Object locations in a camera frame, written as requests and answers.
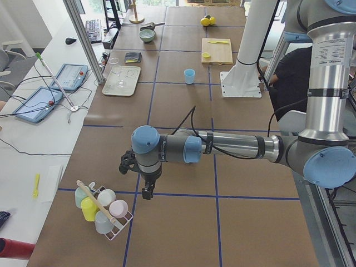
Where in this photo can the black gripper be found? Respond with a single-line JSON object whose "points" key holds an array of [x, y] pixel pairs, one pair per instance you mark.
{"points": [[150, 176]]}

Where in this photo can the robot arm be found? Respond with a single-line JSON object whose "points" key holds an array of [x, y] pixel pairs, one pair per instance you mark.
{"points": [[320, 151]]}

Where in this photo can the pink cup on rack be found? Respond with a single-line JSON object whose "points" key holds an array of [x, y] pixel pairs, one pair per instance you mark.
{"points": [[118, 208]]}

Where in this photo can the white cup on rack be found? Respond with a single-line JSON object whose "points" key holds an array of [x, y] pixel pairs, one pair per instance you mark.
{"points": [[106, 197]]}

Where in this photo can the white cup rack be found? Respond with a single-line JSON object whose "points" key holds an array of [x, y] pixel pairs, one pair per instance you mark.
{"points": [[120, 223]]}

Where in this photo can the grey cup on rack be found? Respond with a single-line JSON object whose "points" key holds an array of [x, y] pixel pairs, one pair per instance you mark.
{"points": [[102, 223]]}

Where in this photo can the yellow cup on rack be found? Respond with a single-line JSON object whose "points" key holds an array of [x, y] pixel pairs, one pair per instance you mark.
{"points": [[89, 209]]}

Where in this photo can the green cup on rack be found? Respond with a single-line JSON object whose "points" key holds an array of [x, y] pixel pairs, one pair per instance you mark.
{"points": [[79, 196]]}

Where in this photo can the light blue cup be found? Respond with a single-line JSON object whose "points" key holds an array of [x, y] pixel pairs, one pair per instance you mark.
{"points": [[189, 75]]}

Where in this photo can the whole yellow lemon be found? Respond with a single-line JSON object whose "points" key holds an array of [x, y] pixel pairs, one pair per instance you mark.
{"points": [[207, 21]]}

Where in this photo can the wooden stick on rack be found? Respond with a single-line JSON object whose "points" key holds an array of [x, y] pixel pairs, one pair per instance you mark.
{"points": [[88, 193]]}

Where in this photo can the white bear tray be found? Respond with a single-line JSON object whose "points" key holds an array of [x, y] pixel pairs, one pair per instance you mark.
{"points": [[130, 75]]}

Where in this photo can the yellow plastic fork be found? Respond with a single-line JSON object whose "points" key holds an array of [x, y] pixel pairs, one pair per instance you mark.
{"points": [[36, 184]]}

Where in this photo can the clear wine glass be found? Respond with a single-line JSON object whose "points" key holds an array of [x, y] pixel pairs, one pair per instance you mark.
{"points": [[117, 69]]}

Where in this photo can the grey folded cloth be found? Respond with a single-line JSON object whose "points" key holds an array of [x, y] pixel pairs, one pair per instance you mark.
{"points": [[133, 57]]}

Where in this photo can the teach pendant far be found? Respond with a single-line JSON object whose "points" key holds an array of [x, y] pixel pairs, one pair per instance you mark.
{"points": [[71, 76]]}

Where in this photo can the teach pendant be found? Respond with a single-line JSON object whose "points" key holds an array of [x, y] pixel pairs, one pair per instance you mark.
{"points": [[38, 105], [71, 76]]}

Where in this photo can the teach pendant near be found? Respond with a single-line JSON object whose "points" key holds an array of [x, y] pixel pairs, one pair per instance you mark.
{"points": [[38, 105]]}

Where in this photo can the wooden cutting board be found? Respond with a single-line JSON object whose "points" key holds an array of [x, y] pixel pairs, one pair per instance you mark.
{"points": [[221, 54]]}

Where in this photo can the green bowl of ice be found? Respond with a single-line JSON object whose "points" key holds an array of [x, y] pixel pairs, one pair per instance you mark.
{"points": [[147, 35]]}

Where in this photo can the white chair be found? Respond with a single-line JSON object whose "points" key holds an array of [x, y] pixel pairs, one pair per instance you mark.
{"points": [[292, 123]]}

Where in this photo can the metal ice scoop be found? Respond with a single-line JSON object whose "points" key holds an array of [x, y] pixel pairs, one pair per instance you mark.
{"points": [[151, 25]]}

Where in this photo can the yellow plastic knife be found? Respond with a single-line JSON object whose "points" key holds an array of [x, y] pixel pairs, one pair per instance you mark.
{"points": [[219, 42]]}

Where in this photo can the black computer mouse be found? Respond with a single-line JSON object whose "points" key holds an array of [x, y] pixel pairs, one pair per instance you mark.
{"points": [[69, 41]]}

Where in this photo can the person in black shirt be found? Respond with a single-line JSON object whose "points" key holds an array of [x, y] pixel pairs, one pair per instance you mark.
{"points": [[290, 82]]}

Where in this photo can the black keyboard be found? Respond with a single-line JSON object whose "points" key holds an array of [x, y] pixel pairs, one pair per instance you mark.
{"points": [[93, 30]]}

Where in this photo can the metal rod green tip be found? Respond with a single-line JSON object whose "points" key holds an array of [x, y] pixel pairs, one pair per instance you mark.
{"points": [[73, 108]]}

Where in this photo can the grey office chair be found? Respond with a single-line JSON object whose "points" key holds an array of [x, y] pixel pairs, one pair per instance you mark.
{"points": [[14, 66]]}

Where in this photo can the wooden mug tree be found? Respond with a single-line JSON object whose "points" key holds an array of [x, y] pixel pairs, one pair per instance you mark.
{"points": [[135, 18]]}

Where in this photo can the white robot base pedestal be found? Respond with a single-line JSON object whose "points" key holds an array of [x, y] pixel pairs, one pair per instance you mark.
{"points": [[242, 80]]}

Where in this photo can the aluminium frame post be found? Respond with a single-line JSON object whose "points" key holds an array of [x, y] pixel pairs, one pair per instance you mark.
{"points": [[75, 17]]}

